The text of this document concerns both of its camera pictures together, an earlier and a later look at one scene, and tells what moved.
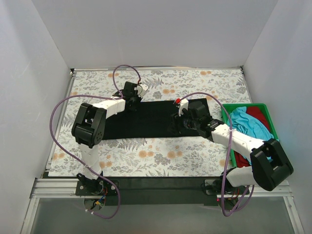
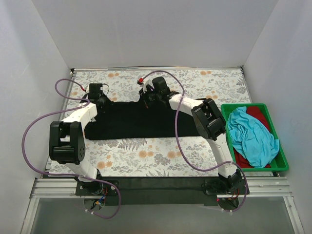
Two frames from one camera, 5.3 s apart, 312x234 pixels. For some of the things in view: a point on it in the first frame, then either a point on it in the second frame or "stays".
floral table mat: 199,156 stays
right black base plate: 213,186 stays
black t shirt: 152,120 stays
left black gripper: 133,100 -> 105,102
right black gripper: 176,121 -> 148,96
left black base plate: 96,187 stays
